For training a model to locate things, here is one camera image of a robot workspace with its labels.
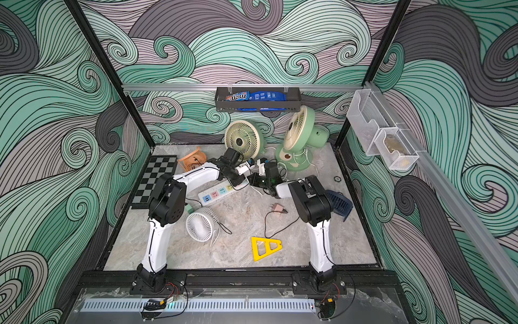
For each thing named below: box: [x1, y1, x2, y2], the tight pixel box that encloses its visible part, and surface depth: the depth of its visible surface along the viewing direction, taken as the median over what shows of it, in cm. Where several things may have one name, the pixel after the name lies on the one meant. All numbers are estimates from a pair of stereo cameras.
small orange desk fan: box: [177, 146, 208, 173], surface depth 106 cm
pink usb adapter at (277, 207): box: [270, 202, 284, 212], surface depth 94 cm
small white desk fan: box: [185, 206, 221, 243], surface depth 80 cm
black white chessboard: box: [130, 155, 178, 210], surface depth 106 cm
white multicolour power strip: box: [197, 181, 250, 206], surface depth 97 cm
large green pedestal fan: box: [275, 105, 330, 172], surface depth 95 cm
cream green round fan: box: [224, 120, 266, 162], surface depth 106 cm
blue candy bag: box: [225, 91, 288, 112], surface depth 94 cm
